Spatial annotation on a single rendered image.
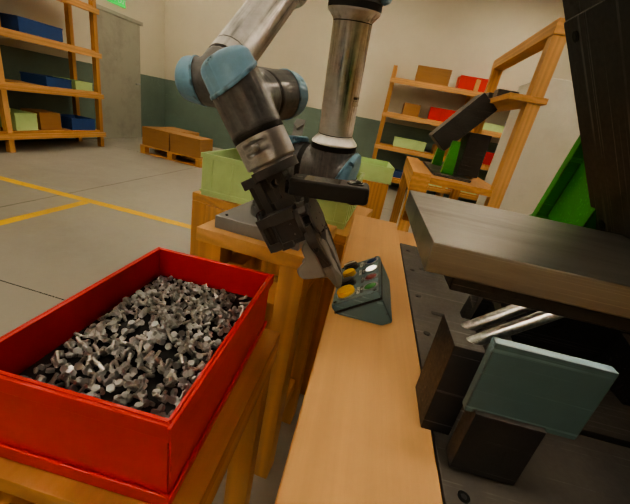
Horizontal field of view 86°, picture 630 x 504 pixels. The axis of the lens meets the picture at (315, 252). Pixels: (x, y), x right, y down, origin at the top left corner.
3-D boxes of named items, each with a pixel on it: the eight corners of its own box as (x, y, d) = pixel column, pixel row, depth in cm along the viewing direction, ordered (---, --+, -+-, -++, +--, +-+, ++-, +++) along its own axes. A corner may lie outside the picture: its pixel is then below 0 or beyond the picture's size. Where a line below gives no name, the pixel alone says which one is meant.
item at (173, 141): (139, 152, 581) (139, 125, 564) (171, 150, 654) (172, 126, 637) (199, 168, 555) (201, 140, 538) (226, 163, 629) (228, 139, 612)
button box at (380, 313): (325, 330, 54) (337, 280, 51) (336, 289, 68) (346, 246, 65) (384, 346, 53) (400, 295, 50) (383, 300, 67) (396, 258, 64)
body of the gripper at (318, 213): (285, 241, 57) (253, 175, 54) (332, 223, 54) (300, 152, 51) (272, 258, 50) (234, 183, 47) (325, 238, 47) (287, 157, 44)
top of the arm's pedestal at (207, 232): (195, 240, 91) (195, 226, 89) (249, 214, 120) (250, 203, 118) (306, 273, 85) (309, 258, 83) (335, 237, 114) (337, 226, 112)
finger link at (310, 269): (313, 295, 55) (288, 245, 53) (346, 284, 53) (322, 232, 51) (309, 304, 52) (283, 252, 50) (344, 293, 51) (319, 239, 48)
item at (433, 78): (518, 219, 645) (574, 89, 559) (364, 185, 686) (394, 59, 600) (509, 212, 695) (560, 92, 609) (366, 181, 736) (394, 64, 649)
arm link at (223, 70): (261, 43, 47) (224, 36, 40) (295, 120, 49) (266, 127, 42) (223, 72, 51) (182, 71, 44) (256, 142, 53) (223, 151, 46)
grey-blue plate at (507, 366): (441, 465, 32) (498, 346, 27) (437, 446, 34) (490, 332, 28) (544, 495, 31) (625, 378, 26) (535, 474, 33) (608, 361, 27)
